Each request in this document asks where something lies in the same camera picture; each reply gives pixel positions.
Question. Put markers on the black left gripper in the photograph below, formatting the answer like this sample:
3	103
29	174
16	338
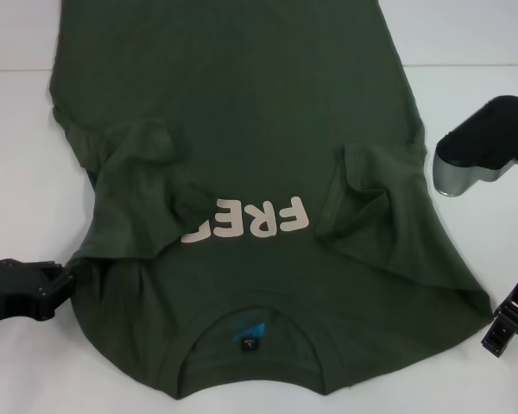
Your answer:
4	293

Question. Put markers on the dark green FREE! shirt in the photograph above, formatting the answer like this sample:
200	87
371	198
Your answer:
241	129

